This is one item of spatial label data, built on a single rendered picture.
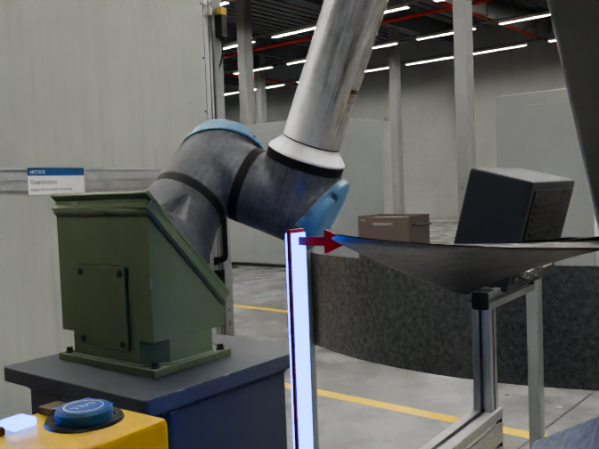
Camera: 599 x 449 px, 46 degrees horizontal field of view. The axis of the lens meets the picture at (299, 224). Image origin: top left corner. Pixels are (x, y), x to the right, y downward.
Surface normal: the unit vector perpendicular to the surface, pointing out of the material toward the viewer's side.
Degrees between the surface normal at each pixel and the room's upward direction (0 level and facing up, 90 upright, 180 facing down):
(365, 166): 90
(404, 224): 90
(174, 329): 90
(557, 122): 90
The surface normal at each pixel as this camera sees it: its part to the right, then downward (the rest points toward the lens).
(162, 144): 0.82, -0.01
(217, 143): 0.07, -0.59
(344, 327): -0.85, 0.06
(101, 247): -0.61, 0.07
